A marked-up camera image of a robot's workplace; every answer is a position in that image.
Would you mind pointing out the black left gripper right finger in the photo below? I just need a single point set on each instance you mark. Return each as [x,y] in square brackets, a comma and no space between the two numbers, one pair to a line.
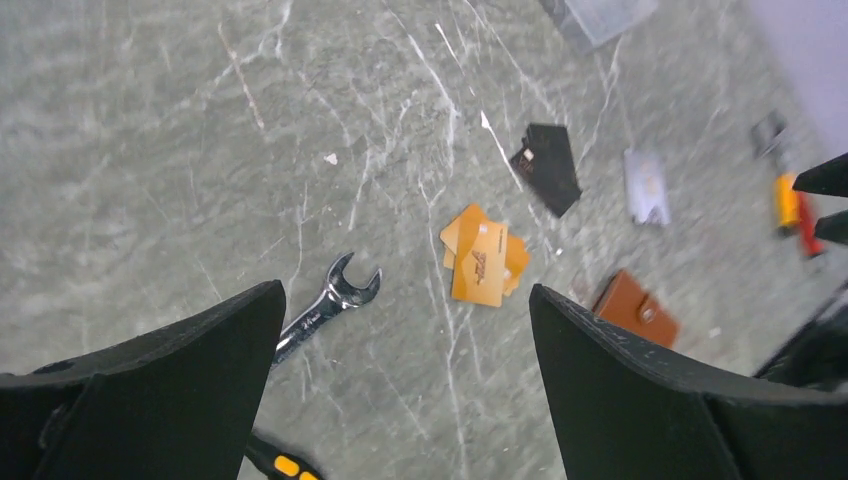
[624,407]

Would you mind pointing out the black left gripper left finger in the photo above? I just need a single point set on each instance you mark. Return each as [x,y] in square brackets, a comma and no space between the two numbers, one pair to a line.
[178,402]

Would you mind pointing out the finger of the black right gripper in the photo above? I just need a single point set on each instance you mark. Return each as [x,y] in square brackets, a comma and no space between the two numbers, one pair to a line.
[833,228]
[829,178]

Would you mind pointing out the brown leather card holder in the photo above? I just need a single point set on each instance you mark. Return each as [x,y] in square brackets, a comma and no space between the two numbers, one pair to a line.
[626,304]

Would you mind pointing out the white card stack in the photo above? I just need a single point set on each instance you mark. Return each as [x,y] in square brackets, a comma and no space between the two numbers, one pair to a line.
[646,188]

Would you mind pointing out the gold card stack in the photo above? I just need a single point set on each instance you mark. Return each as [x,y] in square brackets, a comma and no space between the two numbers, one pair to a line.
[486,260]

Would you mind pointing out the black card stack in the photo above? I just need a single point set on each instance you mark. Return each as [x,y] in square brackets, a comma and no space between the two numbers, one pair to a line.
[545,163]

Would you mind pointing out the yellow black screwdriver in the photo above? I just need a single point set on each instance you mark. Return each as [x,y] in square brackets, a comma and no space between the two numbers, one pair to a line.
[277,464]

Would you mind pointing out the silver open-end wrench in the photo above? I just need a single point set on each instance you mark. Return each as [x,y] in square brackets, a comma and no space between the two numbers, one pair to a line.
[337,295]

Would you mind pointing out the clear plastic screw box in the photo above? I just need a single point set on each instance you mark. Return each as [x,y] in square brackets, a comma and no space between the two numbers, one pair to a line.
[589,24]

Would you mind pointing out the orange handled tool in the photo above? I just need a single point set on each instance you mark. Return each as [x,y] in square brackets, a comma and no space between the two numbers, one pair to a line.
[795,216]

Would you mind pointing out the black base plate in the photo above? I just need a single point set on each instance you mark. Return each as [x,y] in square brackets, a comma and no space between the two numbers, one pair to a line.
[815,357]

